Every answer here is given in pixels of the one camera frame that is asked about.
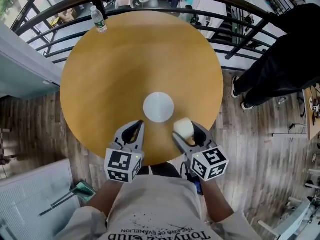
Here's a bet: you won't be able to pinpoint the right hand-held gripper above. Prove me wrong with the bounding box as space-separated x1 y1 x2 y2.
171 121 230 182

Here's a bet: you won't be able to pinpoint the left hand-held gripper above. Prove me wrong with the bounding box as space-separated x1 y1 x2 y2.
104 120 146 184

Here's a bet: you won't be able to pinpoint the white round plate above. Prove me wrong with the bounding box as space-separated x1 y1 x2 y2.
142 91 175 123

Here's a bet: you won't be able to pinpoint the person's left forearm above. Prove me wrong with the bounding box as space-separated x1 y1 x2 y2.
85 179 126 219

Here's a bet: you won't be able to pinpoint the person's right forearm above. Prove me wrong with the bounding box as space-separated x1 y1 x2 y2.
198 178 236 223

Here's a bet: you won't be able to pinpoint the person's black trousers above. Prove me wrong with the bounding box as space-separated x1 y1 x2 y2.
136 162 185 179

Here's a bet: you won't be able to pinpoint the blue device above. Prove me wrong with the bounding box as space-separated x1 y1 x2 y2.
195 179 204 197

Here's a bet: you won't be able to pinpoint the person's white printed t-shirt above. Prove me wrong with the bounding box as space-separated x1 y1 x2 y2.
53 174 261 240

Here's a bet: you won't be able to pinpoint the green label water bottle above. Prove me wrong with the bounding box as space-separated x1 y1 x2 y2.
89 5 109 34

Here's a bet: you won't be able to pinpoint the wooden side desk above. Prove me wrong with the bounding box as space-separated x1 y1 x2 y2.
301 82 320 142

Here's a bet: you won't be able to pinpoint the white perforated panel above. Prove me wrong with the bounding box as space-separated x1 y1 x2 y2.
0 158 81 240

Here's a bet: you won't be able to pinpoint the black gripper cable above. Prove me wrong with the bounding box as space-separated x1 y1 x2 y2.
180 158 194 182

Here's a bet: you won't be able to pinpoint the green long-handled dustpan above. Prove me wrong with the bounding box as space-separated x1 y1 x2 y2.
37 180 97 218

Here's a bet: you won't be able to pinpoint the black power cable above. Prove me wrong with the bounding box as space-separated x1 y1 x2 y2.
288 122 308 131

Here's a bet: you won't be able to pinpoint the white metal frame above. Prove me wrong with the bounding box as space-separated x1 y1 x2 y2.
256 195 320 240

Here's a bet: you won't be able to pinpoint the black frame window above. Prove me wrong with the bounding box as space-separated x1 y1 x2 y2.
0 0 59 33

